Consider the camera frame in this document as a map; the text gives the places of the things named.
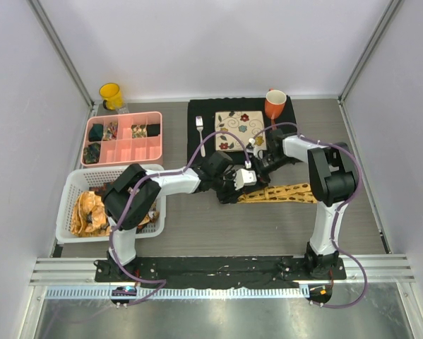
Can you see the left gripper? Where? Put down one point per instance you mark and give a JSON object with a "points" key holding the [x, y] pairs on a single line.
{"points": [[231, 195]]}

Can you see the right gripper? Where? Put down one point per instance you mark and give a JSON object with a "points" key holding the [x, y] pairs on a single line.
{"points": [[262, 178]]}

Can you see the yellow beetle print tie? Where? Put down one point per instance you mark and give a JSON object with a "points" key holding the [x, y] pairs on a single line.
{"points": [[296, 193]]}

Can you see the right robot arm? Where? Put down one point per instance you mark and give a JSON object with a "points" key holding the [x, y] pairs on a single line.
{"points": [[334, 180]]}

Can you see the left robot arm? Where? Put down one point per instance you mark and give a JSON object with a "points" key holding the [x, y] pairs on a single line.
{"points": [[128, 200]]}

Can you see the floral square ceramic plate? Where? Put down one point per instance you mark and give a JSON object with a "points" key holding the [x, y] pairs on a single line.
{"points": [[244, 125]]}

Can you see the orange mug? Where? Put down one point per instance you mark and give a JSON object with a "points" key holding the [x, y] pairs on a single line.
{"points": [[275, 101]]}

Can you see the black cloth placemat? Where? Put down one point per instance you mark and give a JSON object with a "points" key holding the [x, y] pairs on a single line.
{"points": [[208, 108]]}

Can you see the silver fork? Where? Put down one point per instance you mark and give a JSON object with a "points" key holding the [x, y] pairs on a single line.
{"points": [[199, 128]]}

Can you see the brown white patterned tie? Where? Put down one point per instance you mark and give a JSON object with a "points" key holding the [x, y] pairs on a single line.
{"points": [[151, 217]]}

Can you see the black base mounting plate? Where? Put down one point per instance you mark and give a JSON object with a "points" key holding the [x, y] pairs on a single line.
{"points": [[217, 272]]}

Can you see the black rolled tie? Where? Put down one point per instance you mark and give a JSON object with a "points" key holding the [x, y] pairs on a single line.
{"points": [[153, 130]]}

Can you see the beige patterned rolled tie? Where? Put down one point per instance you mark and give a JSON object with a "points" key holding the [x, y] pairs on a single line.
{"points": [[139, 131]]}

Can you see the pink compartment organizer tray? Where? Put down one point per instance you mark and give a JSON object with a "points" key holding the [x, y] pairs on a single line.
{"points": [[125, 149]]}

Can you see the clear plastic cup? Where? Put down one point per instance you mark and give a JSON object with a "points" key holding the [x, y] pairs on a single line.
{"points": [[121, 108]]}

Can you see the colourful rolled tie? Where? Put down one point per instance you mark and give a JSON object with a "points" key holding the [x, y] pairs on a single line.
{"points": [[110, 131]]}

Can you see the orange patterned tie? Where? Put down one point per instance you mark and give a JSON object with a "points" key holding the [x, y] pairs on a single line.
{"points": [[88, 217]]}

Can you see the dark patterned rolled tie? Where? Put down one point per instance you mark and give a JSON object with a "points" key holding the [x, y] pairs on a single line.
{"points": [[91, 154]]}

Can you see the dark green rolled tie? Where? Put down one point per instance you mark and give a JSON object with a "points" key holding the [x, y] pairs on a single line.
{"points": [[95, 134]]}

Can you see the yellow mug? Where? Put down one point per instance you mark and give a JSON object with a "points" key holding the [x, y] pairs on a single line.
{"points": [[111, 96]]}

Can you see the white perforated plastic basket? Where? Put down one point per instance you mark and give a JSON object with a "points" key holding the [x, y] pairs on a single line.
{"points": [[81, 180]]}

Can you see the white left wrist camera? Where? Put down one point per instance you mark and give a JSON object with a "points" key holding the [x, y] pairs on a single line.
{"points": [[244, 177]]}

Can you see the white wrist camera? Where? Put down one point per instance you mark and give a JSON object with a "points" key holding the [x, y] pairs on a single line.
{"points": [[254, 149], [244, 177]]}

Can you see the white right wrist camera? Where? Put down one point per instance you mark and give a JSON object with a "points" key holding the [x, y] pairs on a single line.
{"points": [[254, 149]]}

